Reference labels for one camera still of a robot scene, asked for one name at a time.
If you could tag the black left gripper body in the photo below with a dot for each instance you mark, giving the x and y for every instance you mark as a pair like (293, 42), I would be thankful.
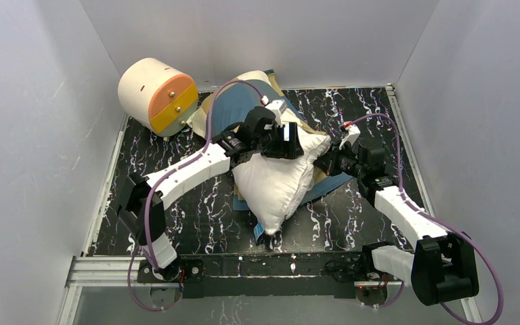
(282, 146)

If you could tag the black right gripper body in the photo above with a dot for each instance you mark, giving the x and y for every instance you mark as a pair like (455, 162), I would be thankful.
(328, 162)

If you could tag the blue beige white pillowcase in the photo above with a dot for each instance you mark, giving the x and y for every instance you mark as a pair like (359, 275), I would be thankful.
(237, 100)

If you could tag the white pillow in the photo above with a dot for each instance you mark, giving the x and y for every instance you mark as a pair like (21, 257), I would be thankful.
(272, 189)

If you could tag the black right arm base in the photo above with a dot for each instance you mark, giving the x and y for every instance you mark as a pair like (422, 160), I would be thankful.
(354, 273)

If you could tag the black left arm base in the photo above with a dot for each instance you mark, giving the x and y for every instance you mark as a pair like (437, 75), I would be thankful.
(171, 279)

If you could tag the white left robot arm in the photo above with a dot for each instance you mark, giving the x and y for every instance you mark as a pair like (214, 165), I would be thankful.
(144, 199)

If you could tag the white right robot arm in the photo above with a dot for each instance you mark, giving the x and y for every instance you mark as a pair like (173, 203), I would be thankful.
(442, 267)

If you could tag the blue pillow label tag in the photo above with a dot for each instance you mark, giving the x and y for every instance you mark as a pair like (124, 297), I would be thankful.
(258, 231)

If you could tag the round cream drawer cabinet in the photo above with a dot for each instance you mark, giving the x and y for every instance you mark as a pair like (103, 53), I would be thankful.
(158, 96)

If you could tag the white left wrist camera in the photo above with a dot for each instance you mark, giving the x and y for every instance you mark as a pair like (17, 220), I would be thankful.
(278, 107)

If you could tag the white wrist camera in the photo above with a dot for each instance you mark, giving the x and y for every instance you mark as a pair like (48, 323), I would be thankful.
(350, 135)
(278, 107)

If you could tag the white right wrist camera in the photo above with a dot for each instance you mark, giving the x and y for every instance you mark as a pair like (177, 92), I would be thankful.
(350, 135)

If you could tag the aluminium table frame rail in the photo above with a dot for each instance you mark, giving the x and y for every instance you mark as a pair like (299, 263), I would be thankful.
(214, 239)

